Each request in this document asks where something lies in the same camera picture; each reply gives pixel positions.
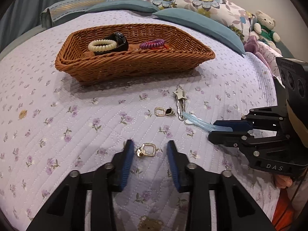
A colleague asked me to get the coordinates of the cream spiral hair tie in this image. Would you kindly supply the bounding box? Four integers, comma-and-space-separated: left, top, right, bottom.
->
88, 38, 117, 56

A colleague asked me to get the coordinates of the grey-green bed base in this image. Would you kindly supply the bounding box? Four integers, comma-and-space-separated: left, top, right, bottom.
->
0, 24, 46, 53

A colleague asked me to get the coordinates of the white teddy bear green shirt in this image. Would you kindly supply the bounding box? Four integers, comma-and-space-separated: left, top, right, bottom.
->
250, 10, 281, 49

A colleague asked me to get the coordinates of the person's right hand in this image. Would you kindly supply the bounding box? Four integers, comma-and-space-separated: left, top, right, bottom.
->
274, 173, 293, 188

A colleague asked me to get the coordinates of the teal pillow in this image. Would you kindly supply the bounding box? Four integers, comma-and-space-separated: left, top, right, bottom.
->
153, 8, 246, 58
84, 0, 160, 13

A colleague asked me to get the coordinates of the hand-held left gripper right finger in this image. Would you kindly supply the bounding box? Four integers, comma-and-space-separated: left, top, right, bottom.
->
168, 140, 272, 231

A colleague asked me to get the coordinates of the pink floral blanket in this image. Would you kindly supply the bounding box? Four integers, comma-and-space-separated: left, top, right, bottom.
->
256, 41, 284, 77

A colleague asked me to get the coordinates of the brown wicker basket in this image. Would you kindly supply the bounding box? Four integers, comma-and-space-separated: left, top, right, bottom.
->
55, 23, 216, 86

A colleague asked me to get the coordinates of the translucent blue hair clip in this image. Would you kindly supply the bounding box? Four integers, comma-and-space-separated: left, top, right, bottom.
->
184, 113, 217, 134

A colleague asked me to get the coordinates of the gold square pendant earring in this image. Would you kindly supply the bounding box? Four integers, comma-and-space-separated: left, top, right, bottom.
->
136, 143, 157, 158

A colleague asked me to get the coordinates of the purple spiral hair tie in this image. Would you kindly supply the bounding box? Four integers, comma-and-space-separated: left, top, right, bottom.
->
140, 38, 165, 50

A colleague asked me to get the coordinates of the orange clothing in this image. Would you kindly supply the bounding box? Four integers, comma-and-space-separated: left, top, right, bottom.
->
272, 192, 295, 231

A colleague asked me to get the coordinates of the folded teal striped blanket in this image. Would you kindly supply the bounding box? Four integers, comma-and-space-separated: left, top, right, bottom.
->
40, 0, 116, 28

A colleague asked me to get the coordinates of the black wristwatch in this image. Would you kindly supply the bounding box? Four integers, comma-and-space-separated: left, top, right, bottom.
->
106, 32, 129, 52

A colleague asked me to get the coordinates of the silver star hair clip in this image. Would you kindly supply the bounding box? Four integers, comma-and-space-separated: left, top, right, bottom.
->
173, 85, 189, 121

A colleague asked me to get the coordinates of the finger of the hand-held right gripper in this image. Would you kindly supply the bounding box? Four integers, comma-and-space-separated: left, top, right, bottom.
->
213, 106, 289, 133
208, 131, 291, 153

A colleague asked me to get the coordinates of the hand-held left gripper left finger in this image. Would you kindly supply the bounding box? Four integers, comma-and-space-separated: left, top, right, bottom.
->
25, 140, 135, 231

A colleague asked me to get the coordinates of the purple cloth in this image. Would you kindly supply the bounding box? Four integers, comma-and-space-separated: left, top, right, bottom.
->
244, 36, 261, 53

